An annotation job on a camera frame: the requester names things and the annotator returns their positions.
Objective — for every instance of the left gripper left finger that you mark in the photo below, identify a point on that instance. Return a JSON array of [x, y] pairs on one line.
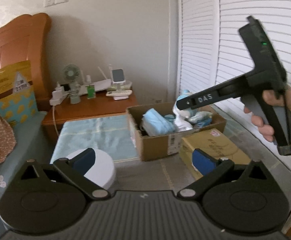
[[73, 170]]

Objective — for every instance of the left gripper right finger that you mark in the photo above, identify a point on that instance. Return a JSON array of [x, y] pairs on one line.
[[213, 171]]

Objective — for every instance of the cream printed drawstring pouch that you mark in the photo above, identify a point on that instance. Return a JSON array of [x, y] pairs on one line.
[[200, 116]]

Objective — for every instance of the light blue face mask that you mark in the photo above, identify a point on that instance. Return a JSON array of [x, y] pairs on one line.
[[155, 124]]

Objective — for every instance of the white tissue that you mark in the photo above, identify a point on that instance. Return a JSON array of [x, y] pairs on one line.
[[180, 124]]

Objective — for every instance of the tan wrapped tissue pack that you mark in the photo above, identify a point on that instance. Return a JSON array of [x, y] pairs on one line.
[[215, 144]]

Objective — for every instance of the clear jar white lid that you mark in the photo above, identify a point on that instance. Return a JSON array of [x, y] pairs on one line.
[[97, 166]]

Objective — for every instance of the light blue towel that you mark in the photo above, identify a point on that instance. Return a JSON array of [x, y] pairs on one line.
[[110, 134]]

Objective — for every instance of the white louvered closet door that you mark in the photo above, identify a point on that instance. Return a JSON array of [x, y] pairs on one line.
[[210, 48]]

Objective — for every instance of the brown cardboard box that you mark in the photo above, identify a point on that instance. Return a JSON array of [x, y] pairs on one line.
[[152, 148]]

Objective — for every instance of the wooden nightstand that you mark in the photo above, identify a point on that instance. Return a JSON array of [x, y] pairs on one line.
[[100, 106]]

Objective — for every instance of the white power strip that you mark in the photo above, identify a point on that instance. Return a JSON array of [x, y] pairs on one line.
[[59, 94]]

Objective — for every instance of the green small bottle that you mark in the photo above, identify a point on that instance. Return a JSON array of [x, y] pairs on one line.
[[91, 94]]

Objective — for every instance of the white wifi router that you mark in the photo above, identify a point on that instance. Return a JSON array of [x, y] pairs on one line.
[[98, 85]]

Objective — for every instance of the small green desk fan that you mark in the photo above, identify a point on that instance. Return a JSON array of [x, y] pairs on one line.
[[71, 74]]

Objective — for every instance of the yellow snack bag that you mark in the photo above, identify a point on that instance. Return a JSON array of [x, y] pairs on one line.
[[17, 97]]

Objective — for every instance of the white phone stand screen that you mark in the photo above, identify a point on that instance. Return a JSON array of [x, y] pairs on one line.
[[117, 76]]

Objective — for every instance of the wooden headboard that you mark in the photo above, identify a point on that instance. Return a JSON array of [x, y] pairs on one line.
[[24, 38]]

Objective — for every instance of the wall socket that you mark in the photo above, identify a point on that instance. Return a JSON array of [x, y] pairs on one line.
[[158, 100]]

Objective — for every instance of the white cordless phone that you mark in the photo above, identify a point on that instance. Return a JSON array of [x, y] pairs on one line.
[[119, 94]]

